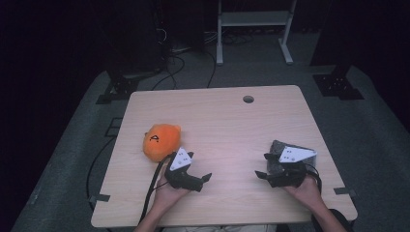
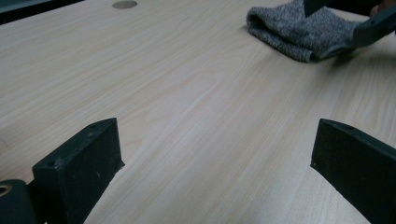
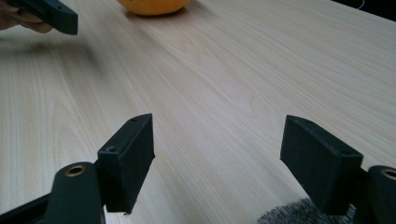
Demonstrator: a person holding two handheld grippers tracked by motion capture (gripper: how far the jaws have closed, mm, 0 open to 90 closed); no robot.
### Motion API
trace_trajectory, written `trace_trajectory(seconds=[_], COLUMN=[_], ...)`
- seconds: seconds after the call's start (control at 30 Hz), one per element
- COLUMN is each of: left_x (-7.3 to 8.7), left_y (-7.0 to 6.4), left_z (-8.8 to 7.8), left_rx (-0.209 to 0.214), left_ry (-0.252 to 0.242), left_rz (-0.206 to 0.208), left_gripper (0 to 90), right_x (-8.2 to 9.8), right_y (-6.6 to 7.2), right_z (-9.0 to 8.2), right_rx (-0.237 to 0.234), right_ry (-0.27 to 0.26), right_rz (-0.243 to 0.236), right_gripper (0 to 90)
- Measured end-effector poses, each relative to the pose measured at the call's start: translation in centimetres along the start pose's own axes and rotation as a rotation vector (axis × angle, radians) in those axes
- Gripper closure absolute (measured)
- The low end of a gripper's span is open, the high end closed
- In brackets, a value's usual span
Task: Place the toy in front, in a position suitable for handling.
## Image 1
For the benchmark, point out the grey tape strip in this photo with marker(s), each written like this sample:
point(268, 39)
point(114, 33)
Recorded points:
point(99, 197)
point(345, 191)

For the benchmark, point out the black stand base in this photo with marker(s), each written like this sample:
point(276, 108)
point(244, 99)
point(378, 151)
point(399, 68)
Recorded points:
point(338, 87)
point(121, 88)

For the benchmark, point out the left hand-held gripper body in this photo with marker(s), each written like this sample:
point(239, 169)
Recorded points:
point(180, 177)

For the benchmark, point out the orange plush toy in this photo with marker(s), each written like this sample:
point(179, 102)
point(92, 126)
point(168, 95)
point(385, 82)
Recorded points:
point(161, 141)

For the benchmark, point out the person's left hand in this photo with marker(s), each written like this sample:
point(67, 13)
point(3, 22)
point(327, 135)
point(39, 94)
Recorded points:
point(166, 193)

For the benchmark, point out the person's right hand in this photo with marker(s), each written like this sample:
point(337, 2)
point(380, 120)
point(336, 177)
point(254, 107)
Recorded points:
point(307, 193)

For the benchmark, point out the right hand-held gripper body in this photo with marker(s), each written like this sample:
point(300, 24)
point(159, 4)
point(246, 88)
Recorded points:
point(286, 175)

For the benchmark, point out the white metal stand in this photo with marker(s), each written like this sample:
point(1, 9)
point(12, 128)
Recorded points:
point(254, 18)

